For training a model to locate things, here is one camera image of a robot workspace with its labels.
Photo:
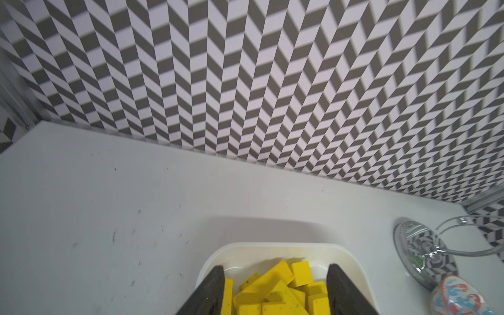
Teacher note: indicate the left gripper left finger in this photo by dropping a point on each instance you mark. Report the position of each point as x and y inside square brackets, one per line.
[207, 298]

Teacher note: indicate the metal wire cup rack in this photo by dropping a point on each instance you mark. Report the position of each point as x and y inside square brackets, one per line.
[426, 256]

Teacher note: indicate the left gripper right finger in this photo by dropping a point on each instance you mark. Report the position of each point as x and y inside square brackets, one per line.
[344, 297]

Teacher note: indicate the yellow long block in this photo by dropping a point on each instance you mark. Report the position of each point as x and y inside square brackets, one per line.
[227, 303]

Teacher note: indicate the white plastic tray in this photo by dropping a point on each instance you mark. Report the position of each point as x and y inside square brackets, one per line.
[254, 267]

